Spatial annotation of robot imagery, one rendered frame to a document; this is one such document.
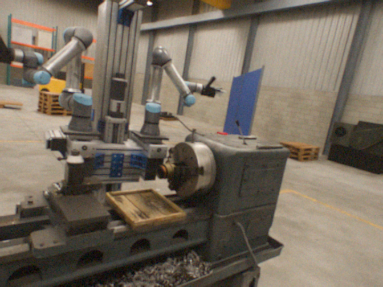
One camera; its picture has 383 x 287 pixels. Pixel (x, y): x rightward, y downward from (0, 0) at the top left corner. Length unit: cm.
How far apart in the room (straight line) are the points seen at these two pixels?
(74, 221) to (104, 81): 117
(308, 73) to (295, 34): 188
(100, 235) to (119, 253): 22
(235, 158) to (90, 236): 82
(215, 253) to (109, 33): 160
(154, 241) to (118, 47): 134
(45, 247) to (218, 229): 91
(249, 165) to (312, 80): 1099
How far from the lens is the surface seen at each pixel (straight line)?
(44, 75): 175
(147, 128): 203
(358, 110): 1159
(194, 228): 160
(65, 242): 117
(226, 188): 155
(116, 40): 211
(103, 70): 208
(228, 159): 151
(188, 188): 153
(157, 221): 137
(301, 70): 1281
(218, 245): 171
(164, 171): 146
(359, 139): 995
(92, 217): 119
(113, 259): 140
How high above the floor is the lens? 151
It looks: 11 degrees down
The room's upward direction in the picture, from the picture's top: 9 degrees clockwise
